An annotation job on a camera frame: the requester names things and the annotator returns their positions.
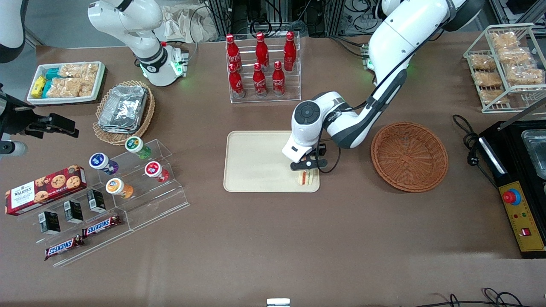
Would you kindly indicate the clear rice cracker pack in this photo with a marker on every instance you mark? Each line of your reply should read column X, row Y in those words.
column 64, row 88
column 81, row 71

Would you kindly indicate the Snickers chocolate bar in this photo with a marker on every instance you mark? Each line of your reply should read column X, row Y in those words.
column 101, row 226
column 64, row 247

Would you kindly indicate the clear acrylic bottle rack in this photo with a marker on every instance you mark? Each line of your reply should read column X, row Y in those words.
column 294, row 96

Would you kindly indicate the brown wicker basket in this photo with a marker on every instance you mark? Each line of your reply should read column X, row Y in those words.
column 409, row 157

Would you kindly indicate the triangular sandwich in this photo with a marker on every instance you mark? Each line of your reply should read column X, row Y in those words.
column 306, row 178

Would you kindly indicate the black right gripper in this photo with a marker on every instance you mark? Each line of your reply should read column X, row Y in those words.
column 17, row 119

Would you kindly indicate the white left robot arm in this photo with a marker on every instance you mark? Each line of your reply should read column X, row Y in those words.
column 392, row 38

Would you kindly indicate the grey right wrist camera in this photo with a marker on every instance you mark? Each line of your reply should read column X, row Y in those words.
column 15, row 148

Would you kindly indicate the stack of foil trays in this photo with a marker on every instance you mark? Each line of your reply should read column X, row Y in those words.
column 123, row 108

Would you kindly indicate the red lid cup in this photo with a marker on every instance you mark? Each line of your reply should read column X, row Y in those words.
column 153, row 169

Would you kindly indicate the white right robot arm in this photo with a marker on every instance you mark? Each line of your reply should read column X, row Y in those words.
column 149, row 64

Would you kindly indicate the red cola bottle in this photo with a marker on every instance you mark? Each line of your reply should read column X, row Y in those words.
column 236, row 83
column 262, row 50
column 278, row 81
column 290, row 52
column 232, row 52
column 259, row 82

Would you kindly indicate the small black box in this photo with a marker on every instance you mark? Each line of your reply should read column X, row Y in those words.
column 73, row 212
column 49, row 222
column 96, row 201

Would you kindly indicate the teal snack pack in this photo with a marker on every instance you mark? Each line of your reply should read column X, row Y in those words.
column 47, row 88
column 53, row 74

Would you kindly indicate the white rectangular snack tray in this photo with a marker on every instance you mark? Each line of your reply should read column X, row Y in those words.
column 100, row 81

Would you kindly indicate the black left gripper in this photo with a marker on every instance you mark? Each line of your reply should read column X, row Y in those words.
column 320, row 149

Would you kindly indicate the purple lid cup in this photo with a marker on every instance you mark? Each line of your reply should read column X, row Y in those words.
column 100, row 161

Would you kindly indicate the black machine with metal pan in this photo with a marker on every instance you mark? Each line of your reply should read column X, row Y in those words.
column 512, row 149

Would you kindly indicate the beige plastic tray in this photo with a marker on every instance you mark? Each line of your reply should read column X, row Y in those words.
column 256, row 166

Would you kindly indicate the yellow emergency stop box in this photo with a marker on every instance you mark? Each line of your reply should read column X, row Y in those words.
column 522, row 217

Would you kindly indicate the light wicker basket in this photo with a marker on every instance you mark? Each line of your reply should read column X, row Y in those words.
column 147, row 115

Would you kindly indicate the yellow snack pack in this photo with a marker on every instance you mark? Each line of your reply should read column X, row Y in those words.
column 38, row 86

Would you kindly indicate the orange lid cup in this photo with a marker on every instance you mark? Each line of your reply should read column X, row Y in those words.
column 116, row 186

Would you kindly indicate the clear acrylic step display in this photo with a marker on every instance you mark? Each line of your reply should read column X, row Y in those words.
column 149, row 204

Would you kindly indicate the green lid cup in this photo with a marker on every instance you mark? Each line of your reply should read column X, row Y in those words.
column 135, row 145

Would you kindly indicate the clear bagged pastry pack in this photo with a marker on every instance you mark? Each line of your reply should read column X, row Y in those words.
column 483, row 62
column 514, row 56
column 504, row 40
column 524, row 75
column 494, row 97
column 488, row 79

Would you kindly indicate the red Walkers cookie box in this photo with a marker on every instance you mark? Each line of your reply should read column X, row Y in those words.
column 42, row 189

